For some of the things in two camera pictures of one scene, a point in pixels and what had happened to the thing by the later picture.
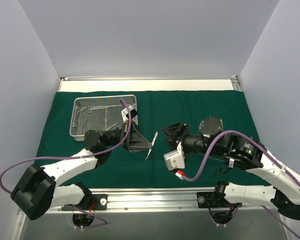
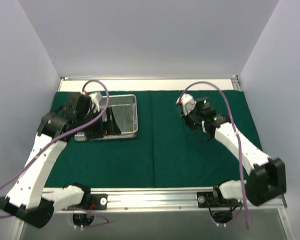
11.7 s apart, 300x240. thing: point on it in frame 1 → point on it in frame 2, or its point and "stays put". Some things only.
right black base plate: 210,200 stays put
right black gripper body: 180,136 → 190,120
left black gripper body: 126,135 → 97,127
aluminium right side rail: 236,83 stays put
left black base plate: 99,202 stays put
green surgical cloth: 184,109 stays put
